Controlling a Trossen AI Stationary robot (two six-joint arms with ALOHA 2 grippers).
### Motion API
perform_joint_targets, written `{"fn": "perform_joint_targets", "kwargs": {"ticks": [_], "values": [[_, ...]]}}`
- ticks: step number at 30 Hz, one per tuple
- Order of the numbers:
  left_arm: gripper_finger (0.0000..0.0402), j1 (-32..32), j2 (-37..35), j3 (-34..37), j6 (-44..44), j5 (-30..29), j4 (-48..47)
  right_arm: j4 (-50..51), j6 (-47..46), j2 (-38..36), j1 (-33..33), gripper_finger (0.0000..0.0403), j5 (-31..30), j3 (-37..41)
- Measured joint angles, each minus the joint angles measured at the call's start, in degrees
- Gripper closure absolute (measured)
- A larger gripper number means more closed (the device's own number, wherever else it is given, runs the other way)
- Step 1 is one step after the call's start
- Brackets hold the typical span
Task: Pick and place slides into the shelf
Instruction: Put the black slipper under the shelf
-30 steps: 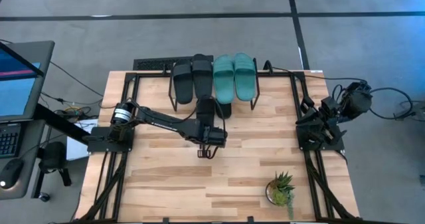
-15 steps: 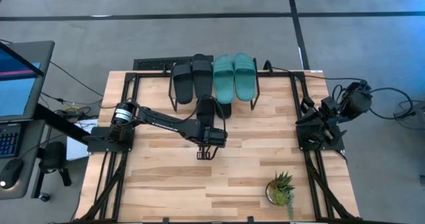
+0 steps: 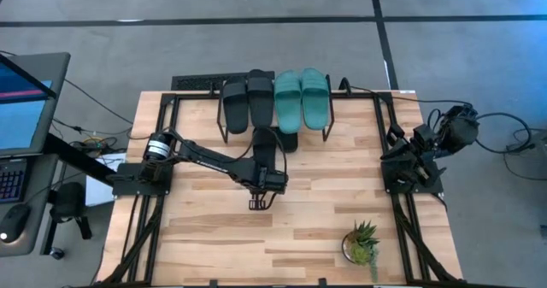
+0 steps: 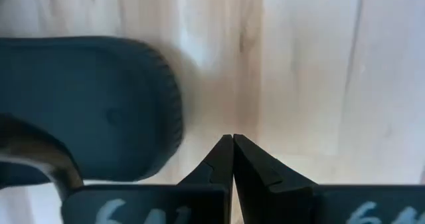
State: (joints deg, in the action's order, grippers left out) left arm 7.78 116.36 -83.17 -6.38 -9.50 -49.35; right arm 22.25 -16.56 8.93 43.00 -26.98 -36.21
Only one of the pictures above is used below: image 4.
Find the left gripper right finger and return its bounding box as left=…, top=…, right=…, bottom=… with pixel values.
left=233, top=133, right=425, bottom=224

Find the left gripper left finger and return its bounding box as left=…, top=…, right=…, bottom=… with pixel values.
left=61, top=134, right=235, bottom=224

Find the black rubber slide sandal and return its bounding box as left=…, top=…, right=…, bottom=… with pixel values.
left=0, top=35, right=185, bottom=203

